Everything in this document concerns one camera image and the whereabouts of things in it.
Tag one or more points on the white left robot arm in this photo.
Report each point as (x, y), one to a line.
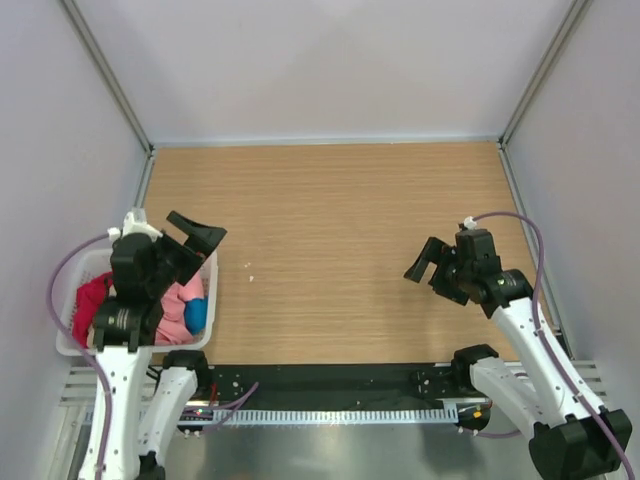
(128, 440)

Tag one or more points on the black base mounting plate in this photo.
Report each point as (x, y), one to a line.
(335, 387)

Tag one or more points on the blue t shirt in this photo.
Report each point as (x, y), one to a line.
(195, 315)

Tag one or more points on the aluminium frame rail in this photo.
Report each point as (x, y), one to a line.
(81, 383)

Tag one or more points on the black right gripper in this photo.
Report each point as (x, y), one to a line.
(441, 273)

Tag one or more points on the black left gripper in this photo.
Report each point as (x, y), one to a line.
(183, 251)

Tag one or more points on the white plastic laundry basket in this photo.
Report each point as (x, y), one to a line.
(96, 261)

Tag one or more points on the aluminium corner post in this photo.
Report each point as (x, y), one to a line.
(571, 20)
(104, 70)

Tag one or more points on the left aluminium corner post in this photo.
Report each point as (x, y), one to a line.
(104, 70)

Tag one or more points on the red polo shirt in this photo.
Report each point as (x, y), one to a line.
(89, 298)

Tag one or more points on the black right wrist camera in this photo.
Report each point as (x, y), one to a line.
(476, 248)

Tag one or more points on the white slotted cable duct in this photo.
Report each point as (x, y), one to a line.
(250, 418)

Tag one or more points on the pink t shirt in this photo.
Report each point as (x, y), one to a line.
(171, 329)

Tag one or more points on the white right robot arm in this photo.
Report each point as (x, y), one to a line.
(571, 434)

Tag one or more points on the right aluminium corner post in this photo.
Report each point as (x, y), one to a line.
(571, 20)

